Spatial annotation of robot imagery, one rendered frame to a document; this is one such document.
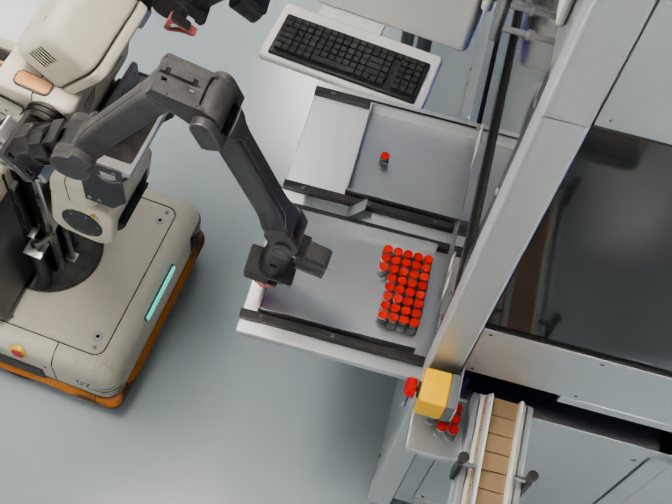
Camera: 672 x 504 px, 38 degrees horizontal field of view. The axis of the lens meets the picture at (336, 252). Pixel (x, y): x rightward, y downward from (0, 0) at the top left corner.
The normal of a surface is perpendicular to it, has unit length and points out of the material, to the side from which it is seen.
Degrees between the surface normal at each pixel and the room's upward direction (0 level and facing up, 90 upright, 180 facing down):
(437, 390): 0
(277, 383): 0
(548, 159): 90
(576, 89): 90
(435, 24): 90
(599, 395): 90
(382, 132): 0
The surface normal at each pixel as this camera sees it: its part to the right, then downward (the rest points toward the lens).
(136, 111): -0.33, 0.82
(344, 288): 0.10, -0.49
